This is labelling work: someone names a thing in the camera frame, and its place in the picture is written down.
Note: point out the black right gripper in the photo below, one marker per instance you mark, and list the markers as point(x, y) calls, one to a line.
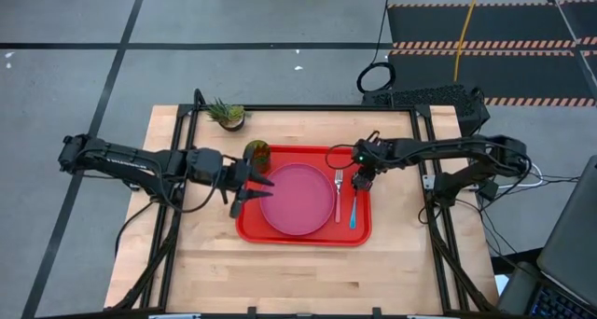
point(368, 152)

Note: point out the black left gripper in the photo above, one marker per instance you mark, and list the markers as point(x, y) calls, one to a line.
point(235, 176)

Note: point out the green translucent cup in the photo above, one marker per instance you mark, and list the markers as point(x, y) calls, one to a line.
point(258, 156)

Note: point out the pink round plate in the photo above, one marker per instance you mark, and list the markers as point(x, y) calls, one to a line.
point(298, 200)

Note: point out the red plastic tray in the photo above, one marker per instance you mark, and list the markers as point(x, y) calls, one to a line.
point(359, 235)

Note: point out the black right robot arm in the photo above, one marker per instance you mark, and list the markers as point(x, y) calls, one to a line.
point(466, 148)

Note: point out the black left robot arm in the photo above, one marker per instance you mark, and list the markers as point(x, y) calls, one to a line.
point(130, 160)

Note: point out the small potted green plant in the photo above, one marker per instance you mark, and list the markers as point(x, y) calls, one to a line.
point(228, 114)

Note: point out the black perforated computer tower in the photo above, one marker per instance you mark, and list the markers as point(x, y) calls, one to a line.
point(420, 96)

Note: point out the black hazard-striped floor mat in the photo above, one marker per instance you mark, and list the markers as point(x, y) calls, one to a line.
point(513, 25)
point(513, 76)

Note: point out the grey laptop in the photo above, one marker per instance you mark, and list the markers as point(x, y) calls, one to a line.
point(569, 226)

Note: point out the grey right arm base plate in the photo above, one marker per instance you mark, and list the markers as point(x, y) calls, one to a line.
point(429, 183)

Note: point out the black aluminium table frame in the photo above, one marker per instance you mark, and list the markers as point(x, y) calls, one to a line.
point(298, 107)

